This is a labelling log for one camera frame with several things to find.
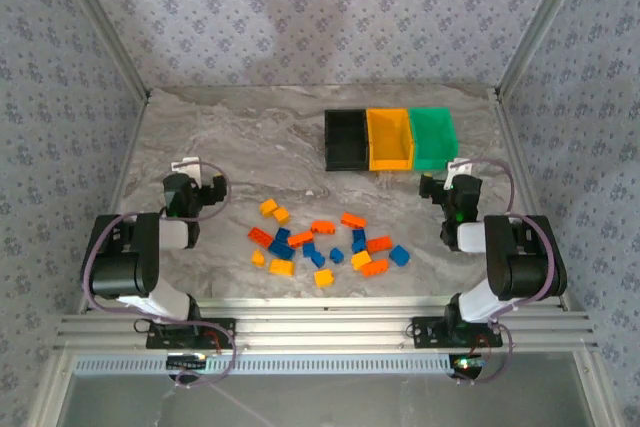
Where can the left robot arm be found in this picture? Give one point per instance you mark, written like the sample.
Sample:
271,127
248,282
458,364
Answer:
125,272

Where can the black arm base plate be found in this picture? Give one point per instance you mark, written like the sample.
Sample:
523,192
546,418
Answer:
425,332
222,327

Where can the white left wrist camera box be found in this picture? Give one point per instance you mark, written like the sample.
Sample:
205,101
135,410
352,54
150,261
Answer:
185,166

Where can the small yellow lego brick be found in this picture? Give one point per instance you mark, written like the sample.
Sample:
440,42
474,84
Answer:
258,258

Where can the aluminium base rail beam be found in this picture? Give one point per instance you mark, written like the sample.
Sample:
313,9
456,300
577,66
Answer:
320,327

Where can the orange lego brick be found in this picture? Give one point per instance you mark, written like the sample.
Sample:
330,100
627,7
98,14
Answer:
300,238
260,235
353,220
378,244
323,227
375,267

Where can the aluminium frame upright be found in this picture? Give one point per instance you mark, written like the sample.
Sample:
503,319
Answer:
102,22
540,22

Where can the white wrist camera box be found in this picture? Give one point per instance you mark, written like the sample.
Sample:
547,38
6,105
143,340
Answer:
460,166
185,166

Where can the long yellow lego brick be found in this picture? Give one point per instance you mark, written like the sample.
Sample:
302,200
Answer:
281,267

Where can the small circuit board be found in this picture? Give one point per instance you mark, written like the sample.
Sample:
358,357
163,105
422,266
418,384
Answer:
187,361
467,363

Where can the yellow plastic bin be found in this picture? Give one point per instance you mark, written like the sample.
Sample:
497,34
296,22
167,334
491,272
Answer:
387,142

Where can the aluminium table side rail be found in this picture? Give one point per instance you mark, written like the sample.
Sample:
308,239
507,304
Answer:
515,147
118,197

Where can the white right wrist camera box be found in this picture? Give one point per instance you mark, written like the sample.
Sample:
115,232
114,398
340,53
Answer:
460,166

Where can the aluminium frame leg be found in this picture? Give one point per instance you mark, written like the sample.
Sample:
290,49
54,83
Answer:
597,392
50,387

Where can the black plastic bin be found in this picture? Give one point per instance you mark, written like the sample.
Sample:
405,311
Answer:
345,147

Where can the green plastic bin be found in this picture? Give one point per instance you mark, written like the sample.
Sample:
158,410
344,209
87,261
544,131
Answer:
432,137

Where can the long blue lego brick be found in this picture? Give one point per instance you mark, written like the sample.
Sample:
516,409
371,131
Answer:
281,248

